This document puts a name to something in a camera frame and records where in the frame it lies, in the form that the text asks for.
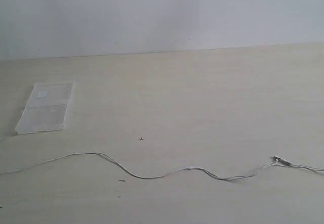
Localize clear plastic storage box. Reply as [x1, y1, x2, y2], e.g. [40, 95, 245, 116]
[15, 80, 75, 135]

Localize white wired earphones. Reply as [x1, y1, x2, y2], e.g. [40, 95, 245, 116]
[0, 152, 324, 182]

